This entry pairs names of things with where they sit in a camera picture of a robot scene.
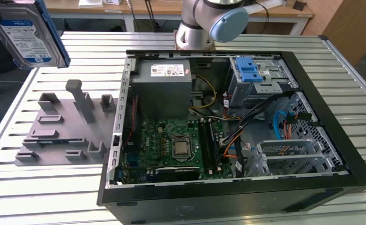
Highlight hard disk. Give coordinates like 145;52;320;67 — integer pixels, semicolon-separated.
0;0;71;70

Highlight multicolour power wire black connector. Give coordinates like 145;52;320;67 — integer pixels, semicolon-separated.
281;112;313;141

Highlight metal disk bay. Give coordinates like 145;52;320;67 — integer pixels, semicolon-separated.
253;138;344;176

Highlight large white box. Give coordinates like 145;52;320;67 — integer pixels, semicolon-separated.
78;0;105;9

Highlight wooden desk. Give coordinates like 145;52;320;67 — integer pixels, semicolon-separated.
45;0;317;36

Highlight grey parts rack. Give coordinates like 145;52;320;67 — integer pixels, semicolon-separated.
15;79;121;167

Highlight grey power supply unit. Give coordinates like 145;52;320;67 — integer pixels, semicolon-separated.
129;59;193;120

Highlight green motherboard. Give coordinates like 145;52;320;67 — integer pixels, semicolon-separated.
122;118;230;183

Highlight silver CPU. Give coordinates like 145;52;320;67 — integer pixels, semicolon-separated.
173;141;190;155

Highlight blue plastic drive latch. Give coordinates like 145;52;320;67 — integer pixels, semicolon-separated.
236;57;264;83

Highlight black CPU socket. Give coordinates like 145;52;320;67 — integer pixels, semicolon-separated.
169;135;196;163

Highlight black graphics card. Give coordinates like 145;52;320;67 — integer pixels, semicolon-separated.
153;165;202;182

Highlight RAM stick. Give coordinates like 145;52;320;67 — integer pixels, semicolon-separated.
209;119;224;173

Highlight metal optical drive cage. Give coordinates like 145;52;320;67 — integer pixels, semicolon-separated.
228;56;300;109

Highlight black PC case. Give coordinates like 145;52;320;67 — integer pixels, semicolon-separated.
97;50;366;225

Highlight wooden cabinet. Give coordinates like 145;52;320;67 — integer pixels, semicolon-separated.
301;0;366;68

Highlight yellow wire bundle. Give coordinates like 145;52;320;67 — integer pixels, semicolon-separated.
191;75;218;110

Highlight blue flat data wire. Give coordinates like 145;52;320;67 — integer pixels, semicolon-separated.
273;110;292;142

